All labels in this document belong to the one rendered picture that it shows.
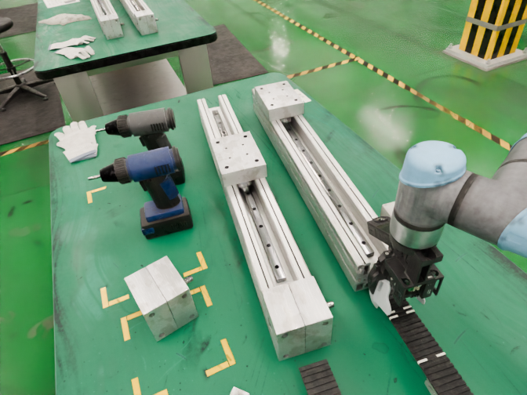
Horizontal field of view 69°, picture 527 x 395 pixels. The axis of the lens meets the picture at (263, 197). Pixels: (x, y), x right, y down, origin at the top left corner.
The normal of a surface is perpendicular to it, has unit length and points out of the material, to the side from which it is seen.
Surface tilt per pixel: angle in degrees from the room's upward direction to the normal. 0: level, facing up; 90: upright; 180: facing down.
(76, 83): 90
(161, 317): 90
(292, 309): 0
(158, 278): 0
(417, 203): 90
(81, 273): 0
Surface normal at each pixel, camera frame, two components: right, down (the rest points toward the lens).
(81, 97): 0.40, 0.59
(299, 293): -0.07, -0.74
